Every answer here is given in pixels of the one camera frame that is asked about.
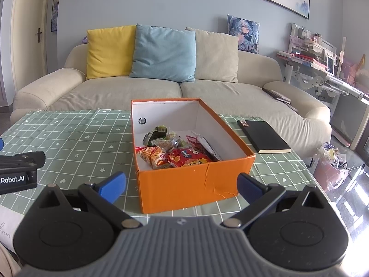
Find cartoon print pillow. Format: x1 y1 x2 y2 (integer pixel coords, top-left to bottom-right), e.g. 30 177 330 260
227 14 260 55

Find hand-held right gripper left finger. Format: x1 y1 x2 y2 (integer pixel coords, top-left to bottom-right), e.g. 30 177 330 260
29 172 142 228

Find red packet of dark meat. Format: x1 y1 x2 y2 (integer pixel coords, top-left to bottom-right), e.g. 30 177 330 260
186 134 204 151

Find white paper sheet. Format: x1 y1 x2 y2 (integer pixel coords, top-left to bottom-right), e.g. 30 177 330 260
0 205 25 249

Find pink waste bin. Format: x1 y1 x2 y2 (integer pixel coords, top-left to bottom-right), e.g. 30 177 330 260
313 143 351 191

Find white sachet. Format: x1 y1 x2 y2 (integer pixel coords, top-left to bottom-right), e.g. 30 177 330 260
193 133 222 162

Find light blue pillow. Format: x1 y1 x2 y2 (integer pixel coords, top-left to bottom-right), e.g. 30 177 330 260
129 24 197 83

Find yellow pillow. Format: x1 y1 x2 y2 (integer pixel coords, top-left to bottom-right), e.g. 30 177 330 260
86 25 137 80

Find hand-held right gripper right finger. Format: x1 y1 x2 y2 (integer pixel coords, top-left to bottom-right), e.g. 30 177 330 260
221 172 335 228

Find white desk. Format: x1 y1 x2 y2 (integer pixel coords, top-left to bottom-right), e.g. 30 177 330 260
284 23 369 104

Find wall poster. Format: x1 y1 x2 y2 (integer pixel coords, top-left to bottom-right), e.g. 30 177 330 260
51 0 61 32

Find black flat box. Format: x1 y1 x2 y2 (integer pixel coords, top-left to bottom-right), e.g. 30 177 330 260
237 119 292 154

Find orange chips bag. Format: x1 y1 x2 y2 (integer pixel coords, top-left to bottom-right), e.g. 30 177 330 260
135 146 173 170

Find white door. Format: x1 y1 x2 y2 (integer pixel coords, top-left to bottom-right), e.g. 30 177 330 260
12 0 51 76

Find clear packet of orange strips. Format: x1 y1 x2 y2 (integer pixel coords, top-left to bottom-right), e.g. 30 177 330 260
151 137 181 152

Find black yellow snack packet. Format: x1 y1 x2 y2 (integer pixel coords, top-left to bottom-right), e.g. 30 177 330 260
143 125 169 146

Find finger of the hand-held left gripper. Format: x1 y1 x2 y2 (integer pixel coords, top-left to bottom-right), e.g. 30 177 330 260
0 151 46 170

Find stack of books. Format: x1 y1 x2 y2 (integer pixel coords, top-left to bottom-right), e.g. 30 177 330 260
277 50 327 71

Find orange cardboard box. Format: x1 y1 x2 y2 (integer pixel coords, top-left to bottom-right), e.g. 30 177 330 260
131 98 256 214

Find green checked tablecloth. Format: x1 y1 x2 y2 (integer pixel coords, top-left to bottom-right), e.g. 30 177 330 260
0 108 332 217

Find dark book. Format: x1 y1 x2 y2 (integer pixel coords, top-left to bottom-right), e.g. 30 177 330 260
262 88 292 104

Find large red snack bag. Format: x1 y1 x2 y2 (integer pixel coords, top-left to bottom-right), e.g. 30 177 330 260
168 147 212 168

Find beige pillow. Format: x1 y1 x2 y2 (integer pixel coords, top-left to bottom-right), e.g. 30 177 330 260
185 27 240 84

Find beige sofa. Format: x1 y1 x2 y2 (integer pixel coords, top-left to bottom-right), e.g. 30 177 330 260
10 27 332 158

